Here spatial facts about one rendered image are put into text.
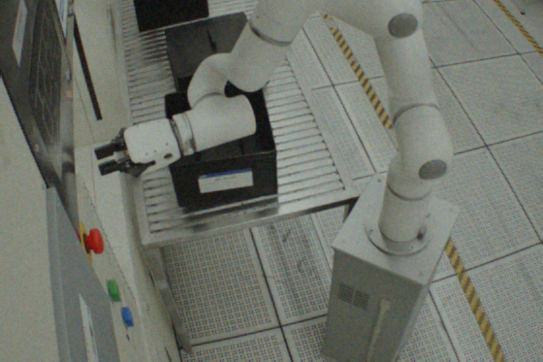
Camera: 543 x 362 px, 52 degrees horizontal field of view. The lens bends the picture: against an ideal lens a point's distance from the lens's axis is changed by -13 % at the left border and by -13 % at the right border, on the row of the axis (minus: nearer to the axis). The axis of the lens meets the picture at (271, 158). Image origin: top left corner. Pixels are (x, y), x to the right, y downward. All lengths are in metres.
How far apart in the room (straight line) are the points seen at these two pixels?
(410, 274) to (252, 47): 0.75
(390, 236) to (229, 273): 1.00
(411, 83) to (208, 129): 0.41
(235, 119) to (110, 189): 0.51
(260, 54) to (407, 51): 0.27
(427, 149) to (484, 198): 1.52
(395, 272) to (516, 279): 1.09
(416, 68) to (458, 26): 2.54
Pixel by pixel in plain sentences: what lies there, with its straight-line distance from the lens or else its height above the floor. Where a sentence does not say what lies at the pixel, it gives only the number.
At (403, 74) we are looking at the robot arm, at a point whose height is 1.33.
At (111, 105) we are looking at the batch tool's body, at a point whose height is 1.00.
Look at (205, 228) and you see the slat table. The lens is 1.64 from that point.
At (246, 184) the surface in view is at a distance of 1.64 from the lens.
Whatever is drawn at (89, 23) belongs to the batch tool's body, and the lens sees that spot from 1.50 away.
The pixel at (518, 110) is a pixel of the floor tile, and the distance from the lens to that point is 3.25.
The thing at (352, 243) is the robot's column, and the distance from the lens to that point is 1.61.
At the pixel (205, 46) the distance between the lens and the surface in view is 2.02.
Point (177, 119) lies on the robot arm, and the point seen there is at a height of 1.23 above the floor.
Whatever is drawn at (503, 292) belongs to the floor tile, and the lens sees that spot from 2.52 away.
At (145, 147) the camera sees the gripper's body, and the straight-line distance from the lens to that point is 1.23.
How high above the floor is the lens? 2.09
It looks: 48 degrees down
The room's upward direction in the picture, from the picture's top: 3 degrees counter-clockwise
